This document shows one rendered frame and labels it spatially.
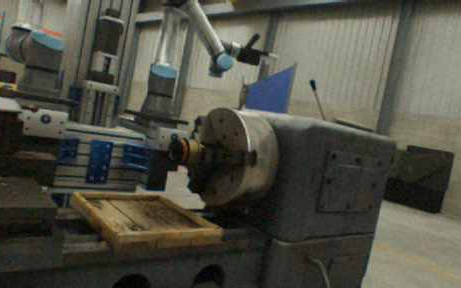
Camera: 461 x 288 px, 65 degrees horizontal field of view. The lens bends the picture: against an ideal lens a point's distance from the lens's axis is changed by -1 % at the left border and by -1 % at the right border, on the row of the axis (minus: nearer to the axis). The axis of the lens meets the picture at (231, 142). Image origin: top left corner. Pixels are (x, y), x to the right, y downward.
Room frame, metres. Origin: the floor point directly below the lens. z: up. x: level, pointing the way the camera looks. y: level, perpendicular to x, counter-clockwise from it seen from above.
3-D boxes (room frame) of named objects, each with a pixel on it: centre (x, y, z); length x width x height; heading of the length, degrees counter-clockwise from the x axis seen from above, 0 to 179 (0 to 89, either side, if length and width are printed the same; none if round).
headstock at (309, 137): (1.46, -0.30, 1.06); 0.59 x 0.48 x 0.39; 130
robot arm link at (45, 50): (1.37, 0.75, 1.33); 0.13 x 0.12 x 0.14; 60
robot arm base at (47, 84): (1.37, 0.75, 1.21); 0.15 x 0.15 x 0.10
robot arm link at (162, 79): (1.68, 0.36, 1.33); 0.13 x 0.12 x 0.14; 17
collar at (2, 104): (0.85, 0.54, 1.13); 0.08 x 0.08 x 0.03
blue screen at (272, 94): (8.02, -0.49, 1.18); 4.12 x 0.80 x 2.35; 8
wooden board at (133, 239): (1.02, 0.21, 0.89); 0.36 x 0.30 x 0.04; 40
